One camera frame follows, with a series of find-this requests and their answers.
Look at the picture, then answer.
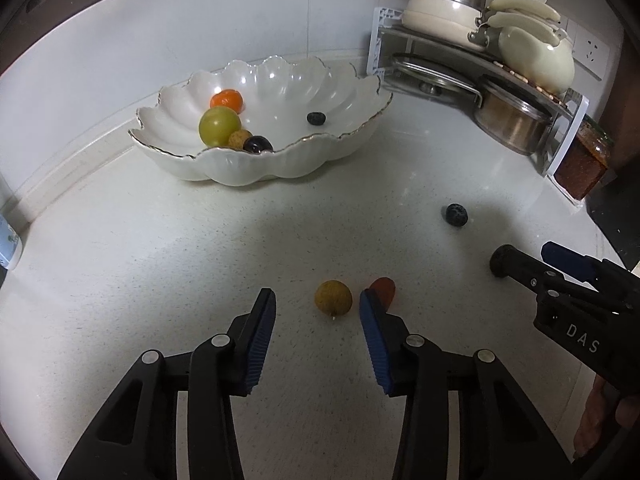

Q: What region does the cream saucepan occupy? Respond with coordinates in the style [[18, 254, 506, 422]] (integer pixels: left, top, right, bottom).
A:
[[402, 0, 494, 52]]

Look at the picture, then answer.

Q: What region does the white pump bottle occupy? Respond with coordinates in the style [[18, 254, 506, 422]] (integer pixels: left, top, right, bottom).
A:
[[0, 214, 24, 272]]

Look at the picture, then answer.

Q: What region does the person's right hand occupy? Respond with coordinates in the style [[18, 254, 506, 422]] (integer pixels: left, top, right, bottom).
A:
[[572, 375, 640, 462]]

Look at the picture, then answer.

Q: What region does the orange tangerine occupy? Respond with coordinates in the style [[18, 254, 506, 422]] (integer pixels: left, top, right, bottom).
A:
[[210, 89, 245, 113]]

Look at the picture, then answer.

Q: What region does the white corner shelf rack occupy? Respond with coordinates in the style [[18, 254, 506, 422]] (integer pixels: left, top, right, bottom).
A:
[[367, 5, 592, 178]]

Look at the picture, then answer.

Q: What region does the stainless steel pot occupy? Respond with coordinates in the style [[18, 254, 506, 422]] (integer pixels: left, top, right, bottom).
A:
[[473, 82, 554, 154]]

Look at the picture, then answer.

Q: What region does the brown cutting board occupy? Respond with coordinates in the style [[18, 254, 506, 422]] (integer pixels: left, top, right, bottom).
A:
[[607, 35, 640, 172]]

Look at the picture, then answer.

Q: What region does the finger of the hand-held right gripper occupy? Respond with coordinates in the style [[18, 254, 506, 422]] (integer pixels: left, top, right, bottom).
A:
[[541, 240, 604, 282], [489, 244, 562, 294]]

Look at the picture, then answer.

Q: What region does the cream ceramic pot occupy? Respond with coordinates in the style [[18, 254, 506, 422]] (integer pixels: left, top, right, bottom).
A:
[[486, 0, 577, 95]]

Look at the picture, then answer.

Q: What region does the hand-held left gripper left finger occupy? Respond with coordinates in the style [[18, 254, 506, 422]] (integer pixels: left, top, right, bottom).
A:
[[57, 287, 278, 480]]

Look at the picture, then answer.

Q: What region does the beaded trivet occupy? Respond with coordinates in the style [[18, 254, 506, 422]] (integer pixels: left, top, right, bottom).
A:
[[492, 60, 569, 109]]

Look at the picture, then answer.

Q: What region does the glass sauce jar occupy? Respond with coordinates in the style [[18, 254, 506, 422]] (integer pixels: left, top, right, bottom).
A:
[[553, 114, 614, 200]]

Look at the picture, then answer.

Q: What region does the red cherry tomato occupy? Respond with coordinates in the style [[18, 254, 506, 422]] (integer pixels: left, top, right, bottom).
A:
[[369, 276, 397, 312]]

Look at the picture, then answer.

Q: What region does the steel pan lid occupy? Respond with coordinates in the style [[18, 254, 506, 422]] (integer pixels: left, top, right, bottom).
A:
[[391, 52, 484, 106]]

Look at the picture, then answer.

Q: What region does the white scalloped bowl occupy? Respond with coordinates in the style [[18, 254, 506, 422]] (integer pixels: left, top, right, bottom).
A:
[[128, 55, 394, 187]]

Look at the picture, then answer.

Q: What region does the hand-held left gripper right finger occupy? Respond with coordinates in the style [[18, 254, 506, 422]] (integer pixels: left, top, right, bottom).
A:
[[358, 287, 577, 480]]

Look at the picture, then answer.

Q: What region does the green plum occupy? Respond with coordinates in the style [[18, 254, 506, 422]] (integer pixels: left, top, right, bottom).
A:
[[198, 107, 242, 148]]

